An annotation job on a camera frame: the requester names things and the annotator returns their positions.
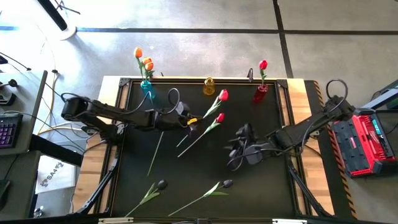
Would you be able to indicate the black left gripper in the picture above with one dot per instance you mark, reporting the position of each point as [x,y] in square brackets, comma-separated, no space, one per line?
[182,116]

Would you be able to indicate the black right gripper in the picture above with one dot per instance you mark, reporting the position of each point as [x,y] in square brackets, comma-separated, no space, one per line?
[253,154]

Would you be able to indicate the red artificial tulip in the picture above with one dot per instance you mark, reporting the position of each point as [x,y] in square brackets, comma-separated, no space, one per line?
[263,64]
[223,95]
[220,117]

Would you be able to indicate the black artificial tulip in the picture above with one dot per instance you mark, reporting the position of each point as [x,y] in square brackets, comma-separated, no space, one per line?
[155,153]
[162,184]
[228,183]

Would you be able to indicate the orange artificial tulip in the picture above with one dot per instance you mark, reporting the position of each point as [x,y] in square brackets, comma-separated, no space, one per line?
[138,52]
[150,66]
[146,60]

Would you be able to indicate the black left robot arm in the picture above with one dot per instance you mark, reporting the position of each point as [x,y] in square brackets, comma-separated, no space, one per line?
[109,112]

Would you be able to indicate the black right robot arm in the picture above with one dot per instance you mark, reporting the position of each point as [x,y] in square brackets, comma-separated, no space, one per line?
[311,124]

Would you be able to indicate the yellow glass vase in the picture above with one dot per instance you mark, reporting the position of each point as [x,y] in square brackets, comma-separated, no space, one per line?
[209,88]

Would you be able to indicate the red glass vase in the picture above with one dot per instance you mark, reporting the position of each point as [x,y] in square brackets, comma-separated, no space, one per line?
[260,93]

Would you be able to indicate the blue glass vase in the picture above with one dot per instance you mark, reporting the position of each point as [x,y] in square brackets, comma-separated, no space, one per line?
[146,87]

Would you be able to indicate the yellow label tag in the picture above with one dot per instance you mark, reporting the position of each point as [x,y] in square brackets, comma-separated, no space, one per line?
[192,120]

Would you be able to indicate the grey metal hook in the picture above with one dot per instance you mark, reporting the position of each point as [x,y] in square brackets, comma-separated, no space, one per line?
[250,76]

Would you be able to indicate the black hazard-striped floor mat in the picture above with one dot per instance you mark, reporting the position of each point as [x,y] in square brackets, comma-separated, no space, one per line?
[340,193]

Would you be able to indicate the red and black tool case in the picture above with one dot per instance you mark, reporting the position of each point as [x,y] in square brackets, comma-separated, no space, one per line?
[363,146]

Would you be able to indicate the black desk foot bar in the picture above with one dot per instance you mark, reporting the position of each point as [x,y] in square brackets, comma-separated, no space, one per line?
[56,151]

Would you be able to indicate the white printed bag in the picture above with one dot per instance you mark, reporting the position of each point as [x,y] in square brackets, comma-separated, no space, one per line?
[56,177]

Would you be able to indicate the grey-blue cart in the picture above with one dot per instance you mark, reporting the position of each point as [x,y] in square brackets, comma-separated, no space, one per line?
[385,96]

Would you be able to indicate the white stand with black pole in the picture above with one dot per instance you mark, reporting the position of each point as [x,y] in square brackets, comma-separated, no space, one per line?
[66,32]

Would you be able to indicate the grey desk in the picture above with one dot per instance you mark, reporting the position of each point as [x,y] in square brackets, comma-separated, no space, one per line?
[28,102]

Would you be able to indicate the keyboard with purple keys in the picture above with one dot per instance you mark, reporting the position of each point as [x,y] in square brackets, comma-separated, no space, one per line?
[9,130]

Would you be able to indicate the black headset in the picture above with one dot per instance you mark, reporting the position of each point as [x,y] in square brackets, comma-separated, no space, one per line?
[7,99]

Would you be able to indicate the black diagonal frame strut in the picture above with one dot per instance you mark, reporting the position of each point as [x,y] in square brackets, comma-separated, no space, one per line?
[99,189]
[308,193]

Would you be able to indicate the white metal bracket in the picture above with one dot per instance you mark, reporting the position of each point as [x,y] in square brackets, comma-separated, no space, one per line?
[115,220]
[289,221]

